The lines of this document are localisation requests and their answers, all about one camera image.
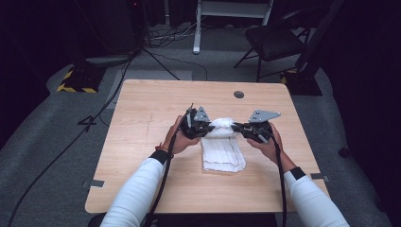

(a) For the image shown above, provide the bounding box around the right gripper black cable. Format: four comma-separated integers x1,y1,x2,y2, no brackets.
269,133,288,227

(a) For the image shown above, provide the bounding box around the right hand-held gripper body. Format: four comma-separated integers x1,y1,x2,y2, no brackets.
247,109,282,145

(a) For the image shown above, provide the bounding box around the bundle of floor cables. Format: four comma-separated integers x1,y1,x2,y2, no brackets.
143,21,202,49

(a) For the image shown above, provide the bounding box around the long black floor cable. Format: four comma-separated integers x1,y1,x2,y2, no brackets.
7,53,137,227

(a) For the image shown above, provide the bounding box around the white desk frame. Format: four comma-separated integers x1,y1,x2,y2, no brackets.
192,0,274,56

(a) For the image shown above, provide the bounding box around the person's right hand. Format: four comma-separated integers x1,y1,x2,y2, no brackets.
246,122,286,166

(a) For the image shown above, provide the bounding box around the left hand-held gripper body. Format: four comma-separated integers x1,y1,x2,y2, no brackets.
181,105,213,141

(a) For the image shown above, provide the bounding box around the grey tape piece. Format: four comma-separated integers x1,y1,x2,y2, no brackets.
81,179,106,189
309,172,331,183

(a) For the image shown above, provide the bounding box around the black stand base striped tape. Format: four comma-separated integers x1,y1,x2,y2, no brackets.
56,64,107,95

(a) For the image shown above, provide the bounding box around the white towel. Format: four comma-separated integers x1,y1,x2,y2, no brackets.
200,116,248,174

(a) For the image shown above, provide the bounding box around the black folding chair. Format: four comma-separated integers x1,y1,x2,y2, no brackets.
234,7,312,83

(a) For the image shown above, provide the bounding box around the red bracelet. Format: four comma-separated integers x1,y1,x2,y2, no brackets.
154,142,174,159

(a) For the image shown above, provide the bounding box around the black slanted stand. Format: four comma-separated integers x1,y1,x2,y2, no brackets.
279,0,346,96

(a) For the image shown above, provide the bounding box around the person's left hand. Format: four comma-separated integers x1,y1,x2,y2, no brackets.
161,114,201,156

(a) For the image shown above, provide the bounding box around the thin black floor cable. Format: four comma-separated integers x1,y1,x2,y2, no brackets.
148,50,209,82

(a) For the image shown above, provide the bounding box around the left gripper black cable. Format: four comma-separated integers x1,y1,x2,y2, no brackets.
143,116,190,227

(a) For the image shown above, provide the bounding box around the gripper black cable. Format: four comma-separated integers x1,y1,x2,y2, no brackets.
143,116,190,227
269,133,288,227

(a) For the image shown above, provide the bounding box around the dark equipment box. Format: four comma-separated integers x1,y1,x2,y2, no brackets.
74,0,142,55

